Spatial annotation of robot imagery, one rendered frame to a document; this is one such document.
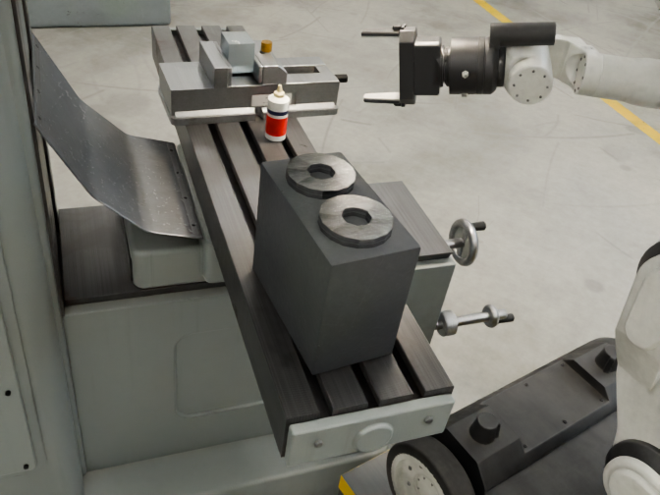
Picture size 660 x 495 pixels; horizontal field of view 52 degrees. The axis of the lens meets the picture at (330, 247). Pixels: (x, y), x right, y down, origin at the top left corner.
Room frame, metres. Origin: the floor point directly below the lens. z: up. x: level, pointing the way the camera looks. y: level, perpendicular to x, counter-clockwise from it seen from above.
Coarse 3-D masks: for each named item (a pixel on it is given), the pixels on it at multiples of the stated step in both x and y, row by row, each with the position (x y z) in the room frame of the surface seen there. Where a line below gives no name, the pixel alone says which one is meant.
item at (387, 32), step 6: (366, 30) 1.05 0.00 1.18; (372, 30) 1.05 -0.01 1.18; (378, 30) 1.05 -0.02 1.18; (384, 30) 1.05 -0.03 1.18; (390, 30) 1.05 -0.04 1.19; (396, 30) 1.05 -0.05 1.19; (366, 36) 1.04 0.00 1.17; (372, 36) 1.04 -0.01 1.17; (378, 36) 1.04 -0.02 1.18; (384, 36) 1.04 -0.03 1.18; (390, 36) 1.04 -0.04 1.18; (396, 36) 1.04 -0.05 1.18
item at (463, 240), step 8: (456, 224) 1.35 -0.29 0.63; (464, 224) 1.33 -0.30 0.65; (472, 224) 1.33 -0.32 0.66; (480, 224) 1.33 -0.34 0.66; (456, 232) 1.36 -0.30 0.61; (464, 232) 1.32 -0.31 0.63; (472, 232) 1.30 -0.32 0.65; (448, 240) 1.31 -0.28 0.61; (456, 240) 1.31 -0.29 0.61; (464, 240) 1.32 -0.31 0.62; (472, 240) 1.29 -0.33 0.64; (456, 248) 1.34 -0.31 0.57; (464, 248) 1.31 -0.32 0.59; (472, 248) 1.28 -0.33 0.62; (456, 256) 1.32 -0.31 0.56; (464, 256) 1.30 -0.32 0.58; (472, 256) 1.27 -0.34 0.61; (464, 264) 1.29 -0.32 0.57
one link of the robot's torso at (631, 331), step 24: (648, 264) 0.76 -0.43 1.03; (648, 288) 0.74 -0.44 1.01; (624, 312) 0.75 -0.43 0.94; (648, 312) 0.72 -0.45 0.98; (624, 336) 0.74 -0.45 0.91; (648, 336) 0.71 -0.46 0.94; (624, 360) 0.75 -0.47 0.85; (648, 360) 0.71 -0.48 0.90; (624, 384) 0.75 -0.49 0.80; (648, 384) 0.72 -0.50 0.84; (624, 408) 0.74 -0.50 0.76; (648, 408) 0.71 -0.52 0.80; (624, 432) 0.72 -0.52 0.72; (648, 432) 0.70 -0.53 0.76; (648, 456) 0.67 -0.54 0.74
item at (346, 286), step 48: (288, 192) 0.70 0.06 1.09; (336, 192) 0.70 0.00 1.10; (288, 240) 0.67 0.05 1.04; (336, 240) 0.62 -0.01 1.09; (384, 240) 0.63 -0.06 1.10; (288, 288) 0.65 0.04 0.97; (336, 288) 0.58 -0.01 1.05; (384, 288) 0.61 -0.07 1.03; (336, 336) 0.59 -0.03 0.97; (384, 336) 0.62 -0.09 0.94
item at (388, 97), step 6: (366, 96) 1.04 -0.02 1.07; (372, 96) 1.04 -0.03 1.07; (378, 96) 1.04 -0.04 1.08; (384, 96) 1.04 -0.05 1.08; (390, 96) 1.04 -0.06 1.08; (396, 96) 1.04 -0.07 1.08; (372, 102) 1.03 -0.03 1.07; (378, 102) 1.03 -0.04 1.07; (384, 102) 1.03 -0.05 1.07; (390, 102) 1.03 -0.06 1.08; (396, 102) 1.03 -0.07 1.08
